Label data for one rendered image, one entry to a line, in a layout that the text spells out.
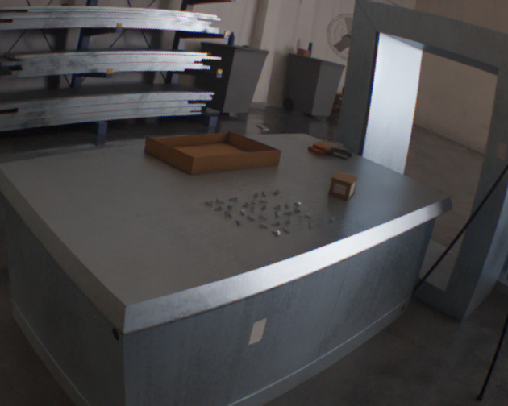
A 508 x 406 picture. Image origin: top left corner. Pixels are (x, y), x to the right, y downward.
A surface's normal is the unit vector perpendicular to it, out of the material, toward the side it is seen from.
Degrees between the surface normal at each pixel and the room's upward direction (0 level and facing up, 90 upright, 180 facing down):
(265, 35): 90
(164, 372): 90
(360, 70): 90
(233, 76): 96
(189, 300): 68
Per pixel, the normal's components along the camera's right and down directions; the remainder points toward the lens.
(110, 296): -0.59, -0.23
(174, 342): 0.69, 0.36
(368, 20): -0.74, 0.11
